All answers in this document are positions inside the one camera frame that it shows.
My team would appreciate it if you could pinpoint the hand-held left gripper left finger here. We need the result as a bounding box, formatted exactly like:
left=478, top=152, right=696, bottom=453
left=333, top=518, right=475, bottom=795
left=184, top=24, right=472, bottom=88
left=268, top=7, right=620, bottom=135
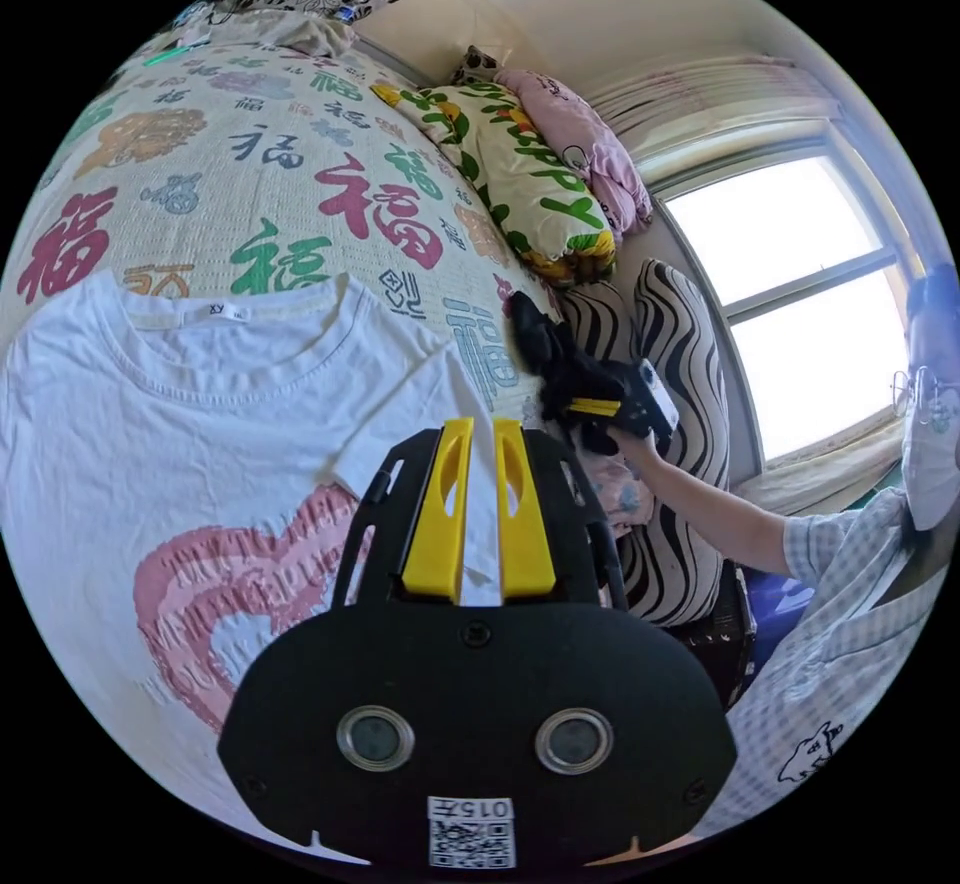
left=399, top=417, right=475, bottom=594

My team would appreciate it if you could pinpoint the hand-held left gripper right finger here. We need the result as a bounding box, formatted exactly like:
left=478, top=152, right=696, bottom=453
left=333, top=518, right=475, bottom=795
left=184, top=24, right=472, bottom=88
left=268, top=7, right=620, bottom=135
left=494, top=418, right=557, bottom=597

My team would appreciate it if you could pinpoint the white t-shirt with pink heart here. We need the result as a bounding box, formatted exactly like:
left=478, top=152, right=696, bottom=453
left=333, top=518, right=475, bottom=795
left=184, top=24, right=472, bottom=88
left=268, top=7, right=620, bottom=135
left=0, top=271, right=505, bottom=758

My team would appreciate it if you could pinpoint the person's right forearm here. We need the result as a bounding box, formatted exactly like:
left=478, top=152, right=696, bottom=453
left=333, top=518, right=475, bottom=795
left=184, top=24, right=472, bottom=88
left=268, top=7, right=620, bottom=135
left=619, top=441, right=798, bottom=579

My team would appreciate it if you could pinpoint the person's right hand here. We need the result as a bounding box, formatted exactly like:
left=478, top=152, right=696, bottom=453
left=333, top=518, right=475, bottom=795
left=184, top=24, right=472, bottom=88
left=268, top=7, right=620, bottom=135
left=605, top=422, right=667, bottom=467

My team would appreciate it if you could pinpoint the zebra striped cushion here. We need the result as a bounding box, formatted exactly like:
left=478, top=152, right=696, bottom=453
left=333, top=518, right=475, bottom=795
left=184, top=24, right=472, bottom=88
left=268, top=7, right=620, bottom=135
left=560, top=279, right=643, bottom=375
left=614, top=257, right=735, bottom=628

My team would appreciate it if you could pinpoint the yellow green printed quilt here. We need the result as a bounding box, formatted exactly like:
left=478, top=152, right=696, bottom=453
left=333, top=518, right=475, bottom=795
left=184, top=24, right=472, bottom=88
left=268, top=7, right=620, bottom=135
left=372, top=77, right=618, bottom=291

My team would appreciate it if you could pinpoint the window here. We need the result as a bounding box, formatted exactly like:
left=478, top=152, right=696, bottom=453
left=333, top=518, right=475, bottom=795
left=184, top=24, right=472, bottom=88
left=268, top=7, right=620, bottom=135
left=646, top=120, right=920, bottom=469

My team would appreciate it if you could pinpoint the pink quilt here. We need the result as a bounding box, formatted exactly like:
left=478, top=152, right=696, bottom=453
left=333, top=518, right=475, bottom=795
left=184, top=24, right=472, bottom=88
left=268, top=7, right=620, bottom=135
left=494, top=67, right=655, bottom=237

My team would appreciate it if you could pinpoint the person's body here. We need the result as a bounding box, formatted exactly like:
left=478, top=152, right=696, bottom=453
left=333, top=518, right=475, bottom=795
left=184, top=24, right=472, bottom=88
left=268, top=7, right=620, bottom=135
left=689, top=261, right=960, bottom=844

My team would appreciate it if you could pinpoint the bed with printed sheet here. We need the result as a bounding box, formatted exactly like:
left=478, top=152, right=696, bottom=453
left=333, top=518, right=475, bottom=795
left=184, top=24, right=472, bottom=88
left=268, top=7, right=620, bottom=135
left=0, top=36, right=575, bottom=435

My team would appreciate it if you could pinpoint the beige blanket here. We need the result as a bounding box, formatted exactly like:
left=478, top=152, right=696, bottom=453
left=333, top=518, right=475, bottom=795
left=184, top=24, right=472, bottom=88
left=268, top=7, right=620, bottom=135
left=209, top=12, right=360, bottom=62

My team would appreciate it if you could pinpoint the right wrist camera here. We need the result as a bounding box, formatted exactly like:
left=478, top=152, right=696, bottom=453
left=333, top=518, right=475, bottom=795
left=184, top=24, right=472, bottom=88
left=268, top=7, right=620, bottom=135
left=639, top=361, right=682, bottom=438

